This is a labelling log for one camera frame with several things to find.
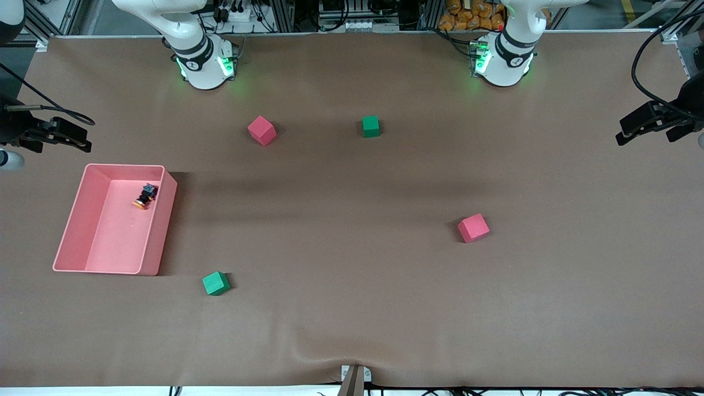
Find white power strip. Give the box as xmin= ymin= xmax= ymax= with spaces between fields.
xmin=212 ymin=7 xmax=255 ymax=24

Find orange snack bags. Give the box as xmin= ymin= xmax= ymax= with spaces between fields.
xmin=438 ymin=0 xmax=507 ymax=31

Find aluminium frame post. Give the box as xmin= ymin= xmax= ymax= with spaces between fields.
xmin=660 ymin=0 xmax=704 ymax=45
xmin=269 ymin=0 xmax=295 ymax=32
xmin=22 ymin=0 xmax=83 ymax=53
xmin=421 ymin=0 xmax=441 ymax=31

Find yellow push button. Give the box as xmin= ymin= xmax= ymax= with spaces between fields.
xmin=132 ymin=183 xmax=159 ymax=210

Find brown table cover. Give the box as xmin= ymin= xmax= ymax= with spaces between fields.
xmin=0 ymin=30 xmax=704 ymax=388

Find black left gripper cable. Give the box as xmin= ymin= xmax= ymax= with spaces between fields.
xmin=631 ymin=0 xmax=704 ymax=119

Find red foam cube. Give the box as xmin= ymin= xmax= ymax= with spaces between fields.
xmin=247 ymin=115 xmax=277 ymax=147
xmin=458 ymin=213 xmax=490 ymax=244

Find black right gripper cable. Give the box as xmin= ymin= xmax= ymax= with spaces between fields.
xmin=0 ymin=63 xmax=95 ymax=126

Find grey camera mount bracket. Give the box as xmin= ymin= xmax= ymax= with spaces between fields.
xmin=337 ymin=365 xmax=373 ymax=396

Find pink plastic bin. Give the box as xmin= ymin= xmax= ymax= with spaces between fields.
xmin=53 ymin=163 xmax=178 ymax=276

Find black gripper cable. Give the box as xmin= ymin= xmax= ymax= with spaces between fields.
xmin=631 ymin=0 xmax=704 ymax=119
xmin=0 ymin=63 xmax=95 ymax=126

